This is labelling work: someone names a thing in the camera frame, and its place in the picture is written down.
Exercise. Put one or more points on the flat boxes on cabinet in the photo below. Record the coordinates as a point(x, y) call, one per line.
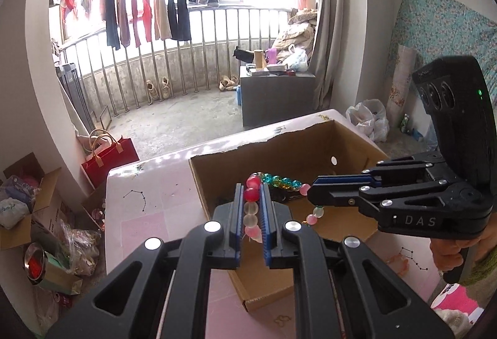
point(270, 70)

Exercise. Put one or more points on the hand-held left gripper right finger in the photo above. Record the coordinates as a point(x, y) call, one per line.
point(266, 245)

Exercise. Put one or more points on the person's right hand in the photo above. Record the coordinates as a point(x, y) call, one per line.
point(438, 253)

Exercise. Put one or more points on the teal floral cloth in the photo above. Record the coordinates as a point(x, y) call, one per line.
point(446, 24)

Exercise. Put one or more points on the person's fluffy white green robe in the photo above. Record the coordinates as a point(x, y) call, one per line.
point(450, 323)

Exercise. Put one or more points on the pink cup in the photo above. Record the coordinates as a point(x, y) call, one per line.
point(271, 56)

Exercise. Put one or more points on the pink floral cloth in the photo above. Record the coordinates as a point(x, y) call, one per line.
point(460, 302)

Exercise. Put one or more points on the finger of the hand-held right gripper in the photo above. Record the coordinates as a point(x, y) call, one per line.
point(337, 179)
point(334, 196)

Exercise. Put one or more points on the pink printed tablecloth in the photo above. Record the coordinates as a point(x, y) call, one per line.
point(155, 214)

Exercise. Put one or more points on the folded metal rack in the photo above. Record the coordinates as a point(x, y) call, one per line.
point(73, 94)

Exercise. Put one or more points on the red can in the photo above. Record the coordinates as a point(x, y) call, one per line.
point(61, 298)

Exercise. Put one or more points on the metal bowl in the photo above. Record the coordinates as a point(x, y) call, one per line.
point(35, 263)

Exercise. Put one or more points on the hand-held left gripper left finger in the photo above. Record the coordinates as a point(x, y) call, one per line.
point(238, 245)

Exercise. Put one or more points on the blue bottle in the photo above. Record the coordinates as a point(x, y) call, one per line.
point(238, 94)

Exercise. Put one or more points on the red tote bag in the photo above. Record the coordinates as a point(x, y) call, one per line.
point(112, 164)

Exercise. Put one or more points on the clear crumpled plastic bags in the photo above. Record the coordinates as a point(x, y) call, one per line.
point(81, 249)

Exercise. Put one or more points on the mint green box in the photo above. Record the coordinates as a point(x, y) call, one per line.
point(62, 277)

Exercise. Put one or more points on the small green bottle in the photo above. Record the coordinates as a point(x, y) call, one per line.
point(405, 124)

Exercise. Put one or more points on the beige cylinder container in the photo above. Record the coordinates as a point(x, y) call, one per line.
point(259, 59)

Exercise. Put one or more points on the pile of bedding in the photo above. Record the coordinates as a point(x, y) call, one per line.
point(297, 28)

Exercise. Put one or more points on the row of beige shoes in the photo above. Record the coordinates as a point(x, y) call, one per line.
point(166, 87)

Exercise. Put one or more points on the grey cabinet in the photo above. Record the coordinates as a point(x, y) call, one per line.
point(275, 98)

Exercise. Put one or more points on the white stuffed plastic bag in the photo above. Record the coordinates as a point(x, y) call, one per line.
point(13, 212)

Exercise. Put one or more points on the metal balcony railing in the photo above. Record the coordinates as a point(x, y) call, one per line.
point(202, 51)

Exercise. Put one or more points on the floral paper roll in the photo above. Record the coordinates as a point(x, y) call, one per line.
point(402, 90)

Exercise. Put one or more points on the cluttered cardboard box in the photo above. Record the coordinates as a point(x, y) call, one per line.
point(46, 199)

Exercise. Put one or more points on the grey curtain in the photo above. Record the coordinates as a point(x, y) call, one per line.
point(330, 32)

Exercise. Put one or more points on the empty picture frame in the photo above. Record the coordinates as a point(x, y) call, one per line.
point(101, 117)

